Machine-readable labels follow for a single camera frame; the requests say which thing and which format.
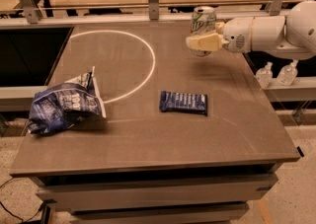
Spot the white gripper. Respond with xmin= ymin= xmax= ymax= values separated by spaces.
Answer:
xmin=186 ymin=17 xmax=254 ymax=53

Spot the white green 7up can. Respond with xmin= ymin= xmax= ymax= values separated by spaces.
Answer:
xmin=191 ymin=6 xmax=216 ymax=43

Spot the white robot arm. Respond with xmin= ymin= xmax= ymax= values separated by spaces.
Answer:
xmin=186 ymin=0 xmax=316 ymax=60

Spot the blue rxbar blueberry wrapper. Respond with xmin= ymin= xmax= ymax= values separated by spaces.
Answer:
xmin=159 ymin=91 xmax=207 ymax=115

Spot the clear sanitizer bottle left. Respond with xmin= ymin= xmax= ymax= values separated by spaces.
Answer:
xmin=255 ymin=62 xmax=273 ymax=89

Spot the clear sanitizer bottle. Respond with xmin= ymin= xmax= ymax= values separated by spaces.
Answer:
xmin=255 ymin=62 xmax=273 ymax=89
xmin=276 ymin=59 xmax=298 ymax=86

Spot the clear sanitizer bottle right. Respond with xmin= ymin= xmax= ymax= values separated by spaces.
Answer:
xmin=276 ymin=59 xmax=298 ymax=86

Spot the blue crumpled chip bag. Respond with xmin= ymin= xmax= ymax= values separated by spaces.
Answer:
xmin=27 ymin=68 xmax=106 ymax=135

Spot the grey drawer cabinet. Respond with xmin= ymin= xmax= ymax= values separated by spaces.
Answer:
xmin=31 ymin=163 xmax=284 ymax=224

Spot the grey metal bracket left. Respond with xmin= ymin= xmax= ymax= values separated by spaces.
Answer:
xmin=19 ymin=0 xmax=42 ymax=24

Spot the black floor cable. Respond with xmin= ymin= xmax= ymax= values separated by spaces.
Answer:
xmin=0 ymin=177 xmax=47 ymax=224

